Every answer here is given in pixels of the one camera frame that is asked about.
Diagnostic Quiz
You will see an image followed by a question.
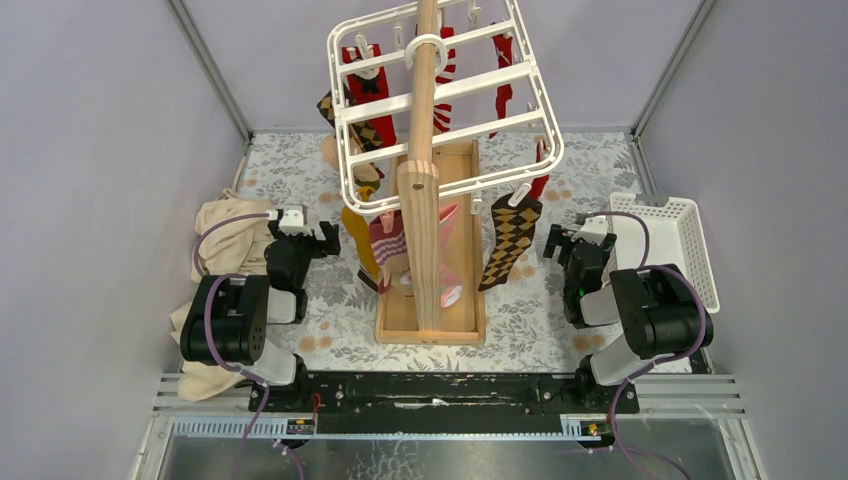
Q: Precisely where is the brown yellow argyle sock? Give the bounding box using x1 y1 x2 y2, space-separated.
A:
478 194 543 292

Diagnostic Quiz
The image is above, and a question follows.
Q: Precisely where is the white plastic basket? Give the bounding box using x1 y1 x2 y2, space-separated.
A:
609 192 721 314

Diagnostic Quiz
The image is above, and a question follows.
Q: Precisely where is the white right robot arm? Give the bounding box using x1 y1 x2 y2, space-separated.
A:
543 222 713 412

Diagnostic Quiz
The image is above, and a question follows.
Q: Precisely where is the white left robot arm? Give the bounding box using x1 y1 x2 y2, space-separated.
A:
179 221 340 411

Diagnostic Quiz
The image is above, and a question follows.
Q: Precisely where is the white plastic clip hanger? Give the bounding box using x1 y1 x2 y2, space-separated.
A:
326 1 565 215

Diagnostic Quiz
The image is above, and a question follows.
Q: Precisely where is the mustard yellow sock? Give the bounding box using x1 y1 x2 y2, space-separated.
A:
341 206 380 283

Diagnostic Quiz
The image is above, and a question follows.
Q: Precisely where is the beige crumpled cloth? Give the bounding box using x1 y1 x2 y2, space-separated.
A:
177 189 275 402

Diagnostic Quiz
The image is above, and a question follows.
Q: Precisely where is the pink purple striped sock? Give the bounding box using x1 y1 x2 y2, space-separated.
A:
368 210 410 294

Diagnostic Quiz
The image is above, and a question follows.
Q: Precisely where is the beige sock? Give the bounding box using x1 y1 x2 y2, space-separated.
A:
320 132 382 187

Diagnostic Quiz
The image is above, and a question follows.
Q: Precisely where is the floral patterned table mat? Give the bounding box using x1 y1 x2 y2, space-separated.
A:
239 132 641 372

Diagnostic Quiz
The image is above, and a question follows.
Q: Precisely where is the pink patterned sock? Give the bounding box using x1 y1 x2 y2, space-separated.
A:
439 203 463 308

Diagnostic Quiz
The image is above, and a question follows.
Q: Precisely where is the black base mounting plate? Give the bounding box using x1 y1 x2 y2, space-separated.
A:
248 371 640 434

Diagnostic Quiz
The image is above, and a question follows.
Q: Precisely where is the red bow sock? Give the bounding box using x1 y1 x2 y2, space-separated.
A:
341 46 397 147

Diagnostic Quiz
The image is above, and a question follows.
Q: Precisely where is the plain red sock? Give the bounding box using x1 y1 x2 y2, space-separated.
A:
488 23 517 140

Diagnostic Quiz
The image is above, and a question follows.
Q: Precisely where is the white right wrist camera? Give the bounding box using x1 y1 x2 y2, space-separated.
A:
572 215 609 246

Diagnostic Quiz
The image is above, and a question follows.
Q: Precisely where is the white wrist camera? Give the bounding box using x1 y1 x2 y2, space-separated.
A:
267 205 313 238
572 215 609 246

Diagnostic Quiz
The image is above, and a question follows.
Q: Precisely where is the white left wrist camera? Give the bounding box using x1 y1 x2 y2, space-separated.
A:
267 205 313 238

